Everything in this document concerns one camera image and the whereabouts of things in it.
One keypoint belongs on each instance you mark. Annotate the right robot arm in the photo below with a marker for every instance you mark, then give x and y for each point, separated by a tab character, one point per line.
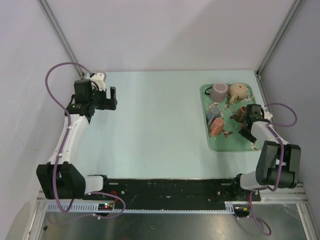
278	165

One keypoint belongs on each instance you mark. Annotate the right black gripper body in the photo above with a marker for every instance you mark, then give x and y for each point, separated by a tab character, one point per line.
244	132

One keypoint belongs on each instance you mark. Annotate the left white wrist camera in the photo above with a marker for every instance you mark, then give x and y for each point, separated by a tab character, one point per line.
97	80

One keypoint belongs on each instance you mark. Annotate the right aluminium frame post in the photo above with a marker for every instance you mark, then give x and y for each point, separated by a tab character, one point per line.
284	27

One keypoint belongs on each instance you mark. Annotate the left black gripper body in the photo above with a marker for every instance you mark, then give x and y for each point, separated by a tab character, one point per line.
99	100

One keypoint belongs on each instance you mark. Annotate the small blue-grey cup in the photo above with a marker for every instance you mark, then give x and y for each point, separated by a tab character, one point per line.
213	113

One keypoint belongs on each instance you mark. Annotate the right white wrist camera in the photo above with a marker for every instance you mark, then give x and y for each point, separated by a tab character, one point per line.
267	114

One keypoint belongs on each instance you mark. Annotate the mauve upside-down mug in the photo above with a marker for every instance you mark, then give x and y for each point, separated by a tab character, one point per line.
219	92

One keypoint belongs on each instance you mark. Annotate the aluminium frame post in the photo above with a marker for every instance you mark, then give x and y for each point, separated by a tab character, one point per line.
284	27
56	27

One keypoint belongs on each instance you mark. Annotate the green floral tray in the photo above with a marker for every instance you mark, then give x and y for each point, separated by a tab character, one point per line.
230	139

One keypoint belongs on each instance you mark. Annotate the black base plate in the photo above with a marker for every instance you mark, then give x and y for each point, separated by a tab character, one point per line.
175	194

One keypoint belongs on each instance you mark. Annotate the brown striped cup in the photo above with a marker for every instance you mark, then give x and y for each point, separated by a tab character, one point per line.
239	115

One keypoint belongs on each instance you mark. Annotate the salmon pink mug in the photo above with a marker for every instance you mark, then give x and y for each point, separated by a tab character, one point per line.
217	127

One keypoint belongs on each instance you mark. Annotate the tan ceramic teapot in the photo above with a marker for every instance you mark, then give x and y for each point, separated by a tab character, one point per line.
237	91

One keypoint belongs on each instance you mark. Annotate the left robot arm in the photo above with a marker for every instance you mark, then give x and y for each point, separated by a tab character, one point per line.
59	177

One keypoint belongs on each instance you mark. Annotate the small circuit board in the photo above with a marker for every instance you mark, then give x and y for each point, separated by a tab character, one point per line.
105	206

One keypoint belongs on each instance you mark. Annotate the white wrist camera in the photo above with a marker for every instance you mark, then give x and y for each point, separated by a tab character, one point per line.
97	80
267	114

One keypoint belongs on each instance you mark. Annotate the grey cable duct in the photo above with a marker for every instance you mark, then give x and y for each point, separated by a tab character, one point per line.
83	207

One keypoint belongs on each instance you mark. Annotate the left aluminium frame post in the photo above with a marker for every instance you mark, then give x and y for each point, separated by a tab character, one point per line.
56	27

